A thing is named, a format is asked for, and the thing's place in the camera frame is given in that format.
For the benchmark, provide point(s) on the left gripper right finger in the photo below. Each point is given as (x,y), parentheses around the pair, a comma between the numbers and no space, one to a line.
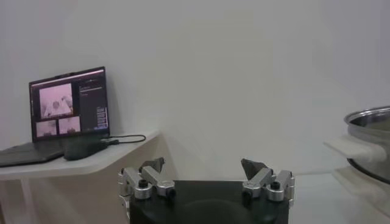
(262,178)

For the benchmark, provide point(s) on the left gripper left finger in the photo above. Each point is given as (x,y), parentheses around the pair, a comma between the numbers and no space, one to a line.
(152,178)

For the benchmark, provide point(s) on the perforated steel steamer basket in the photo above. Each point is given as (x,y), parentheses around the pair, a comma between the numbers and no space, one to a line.
(368,131)

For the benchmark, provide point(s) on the white side table with mouse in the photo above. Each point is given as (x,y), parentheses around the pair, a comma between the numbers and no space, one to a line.
(106,158)

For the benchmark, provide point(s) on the black computer mouse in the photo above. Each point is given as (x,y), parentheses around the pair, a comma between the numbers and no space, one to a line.
(82,149)

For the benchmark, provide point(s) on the white electric cooker pot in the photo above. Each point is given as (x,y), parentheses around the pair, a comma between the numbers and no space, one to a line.
(353,149)

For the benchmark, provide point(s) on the black laptop with dark screen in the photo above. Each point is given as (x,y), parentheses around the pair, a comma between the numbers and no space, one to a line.
(86,100)

